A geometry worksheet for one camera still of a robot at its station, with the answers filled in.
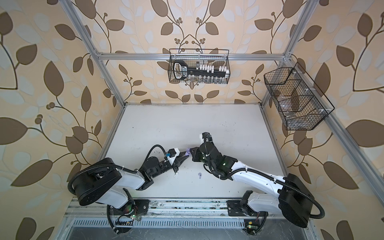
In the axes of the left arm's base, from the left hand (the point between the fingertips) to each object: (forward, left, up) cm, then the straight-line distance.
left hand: (187, 153), depth 78 cm
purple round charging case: (+1, 0, 0) cm, 1 cm away
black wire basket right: (+20, -57, +21) cm, 63 cm away
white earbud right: (-6, +7, -14) cm, 16 cm away
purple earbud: (-6, -7, -14) cm, 17 cm away
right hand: (+1, -2, 0) cm, 2 cm away
